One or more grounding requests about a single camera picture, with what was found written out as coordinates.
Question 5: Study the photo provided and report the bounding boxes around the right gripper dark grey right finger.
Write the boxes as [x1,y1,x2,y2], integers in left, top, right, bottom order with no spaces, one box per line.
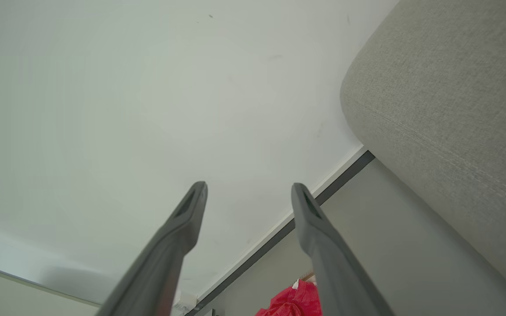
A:
[291,183,395,316]

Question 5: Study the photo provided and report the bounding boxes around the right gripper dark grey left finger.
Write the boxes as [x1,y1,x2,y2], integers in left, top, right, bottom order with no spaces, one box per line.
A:
[96,181,209,316]

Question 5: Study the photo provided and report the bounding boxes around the red garment with white stripes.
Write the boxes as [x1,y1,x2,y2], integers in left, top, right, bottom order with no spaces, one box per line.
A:
[255,279,324,316]

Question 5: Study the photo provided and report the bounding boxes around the white and black baseboard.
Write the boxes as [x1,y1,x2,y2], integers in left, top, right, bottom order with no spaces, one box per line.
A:
[183,147,376,316]

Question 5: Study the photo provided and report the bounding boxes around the grey fabric sofa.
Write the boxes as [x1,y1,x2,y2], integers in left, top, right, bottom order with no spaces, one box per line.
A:
[340,0,506,303]

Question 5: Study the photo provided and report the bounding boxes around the white wall outlet box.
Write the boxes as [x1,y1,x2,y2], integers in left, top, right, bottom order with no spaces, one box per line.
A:
[173,292,199,313]

